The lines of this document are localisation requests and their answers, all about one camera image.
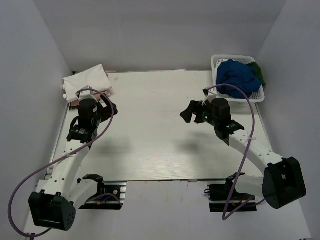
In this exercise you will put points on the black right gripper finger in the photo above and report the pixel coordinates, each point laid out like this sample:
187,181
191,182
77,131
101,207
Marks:
190,110
198,117

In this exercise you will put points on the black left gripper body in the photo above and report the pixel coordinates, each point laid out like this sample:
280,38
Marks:
104,113

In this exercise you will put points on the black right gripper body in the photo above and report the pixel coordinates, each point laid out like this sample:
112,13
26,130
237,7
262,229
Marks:
207,115

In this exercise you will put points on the blue t shirt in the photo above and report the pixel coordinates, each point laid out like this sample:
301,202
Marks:
239,75

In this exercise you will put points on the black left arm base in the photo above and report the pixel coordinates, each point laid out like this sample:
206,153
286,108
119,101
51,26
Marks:
107,195

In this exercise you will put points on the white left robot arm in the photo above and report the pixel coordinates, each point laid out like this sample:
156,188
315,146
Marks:
55,206

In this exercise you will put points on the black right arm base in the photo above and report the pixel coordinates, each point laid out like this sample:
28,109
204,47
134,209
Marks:
218,192

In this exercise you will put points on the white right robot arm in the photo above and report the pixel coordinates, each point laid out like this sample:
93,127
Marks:
282,182

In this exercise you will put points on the folded pink t shirt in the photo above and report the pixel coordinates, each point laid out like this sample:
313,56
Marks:
74,105

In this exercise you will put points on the folded white t shirt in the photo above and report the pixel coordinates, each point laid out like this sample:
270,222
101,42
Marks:
94,77

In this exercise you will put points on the white plastic basket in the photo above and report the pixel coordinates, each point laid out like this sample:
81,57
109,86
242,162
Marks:
216,61

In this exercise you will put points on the dark green t shirt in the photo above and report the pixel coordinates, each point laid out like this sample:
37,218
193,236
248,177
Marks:
257,71

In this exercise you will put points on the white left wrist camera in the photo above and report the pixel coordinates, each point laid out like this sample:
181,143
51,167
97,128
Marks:
87,93

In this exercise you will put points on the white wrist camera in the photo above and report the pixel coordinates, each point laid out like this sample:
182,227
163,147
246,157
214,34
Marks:
210,94
87,93

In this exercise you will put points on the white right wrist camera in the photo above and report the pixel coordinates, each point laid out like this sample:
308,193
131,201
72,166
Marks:
210,94

